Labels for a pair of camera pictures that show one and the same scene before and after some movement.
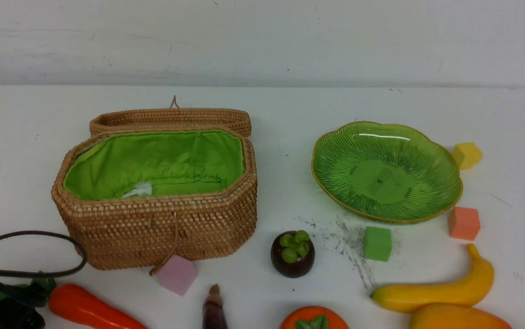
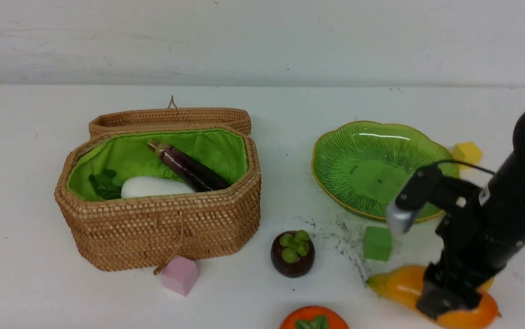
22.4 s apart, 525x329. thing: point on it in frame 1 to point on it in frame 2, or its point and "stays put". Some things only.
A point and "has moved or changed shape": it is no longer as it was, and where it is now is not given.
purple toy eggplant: (214, 316) to (198, 177)
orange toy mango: (449, 315) has moved or changed shape
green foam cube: (377, 244) stays put
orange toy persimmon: (317, 317) stays put
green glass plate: (389, 173) stays put
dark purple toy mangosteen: (292, 253) stays put
